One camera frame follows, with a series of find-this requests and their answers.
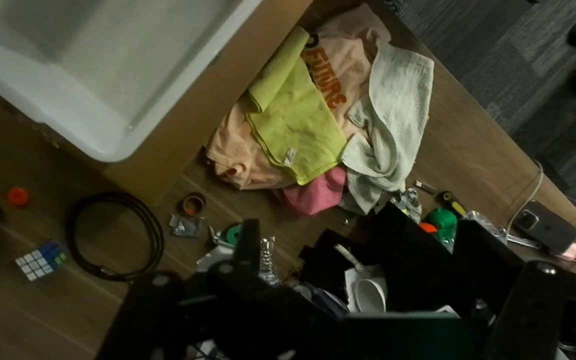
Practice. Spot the peach shirt with orange print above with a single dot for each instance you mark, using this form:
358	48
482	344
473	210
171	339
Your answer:
341	61

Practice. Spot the yellow-green cloth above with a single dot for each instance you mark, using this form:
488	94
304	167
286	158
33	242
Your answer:
294	120

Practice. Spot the white cloth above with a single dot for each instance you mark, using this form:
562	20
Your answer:
395	112

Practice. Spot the small brown tape roll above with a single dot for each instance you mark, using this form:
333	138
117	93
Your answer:
192	197

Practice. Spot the yellow and black tool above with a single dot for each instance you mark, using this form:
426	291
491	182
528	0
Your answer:
451	202

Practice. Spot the green plastic object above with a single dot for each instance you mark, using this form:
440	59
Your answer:
442	225

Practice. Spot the white plastic bin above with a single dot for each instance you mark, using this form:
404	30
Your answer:
100	66

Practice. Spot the pink cloth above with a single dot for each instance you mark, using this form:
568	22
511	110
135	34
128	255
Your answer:
319	192

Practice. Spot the white rounded object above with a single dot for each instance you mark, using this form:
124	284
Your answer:
368	292

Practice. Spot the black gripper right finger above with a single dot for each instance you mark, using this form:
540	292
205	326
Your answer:
528	312

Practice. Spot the silver foil wrapper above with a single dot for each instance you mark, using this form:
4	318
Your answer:
184	226

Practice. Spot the Rubik's cube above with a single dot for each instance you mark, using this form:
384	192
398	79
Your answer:
38	262

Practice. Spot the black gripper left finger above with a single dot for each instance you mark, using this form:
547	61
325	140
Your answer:
141	321

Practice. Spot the black smartphone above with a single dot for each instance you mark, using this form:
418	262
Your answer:
548	228

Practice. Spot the white plastic packet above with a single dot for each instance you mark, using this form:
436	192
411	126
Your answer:
214	259

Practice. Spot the small green roll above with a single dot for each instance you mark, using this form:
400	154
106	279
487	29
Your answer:
233	235

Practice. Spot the black storage case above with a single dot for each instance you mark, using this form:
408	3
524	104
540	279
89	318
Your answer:
420	280

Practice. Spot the clear plastic water bottle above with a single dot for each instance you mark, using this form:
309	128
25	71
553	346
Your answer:
268	261

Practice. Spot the red bottle cap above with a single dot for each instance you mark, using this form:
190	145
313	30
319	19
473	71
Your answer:
17	197

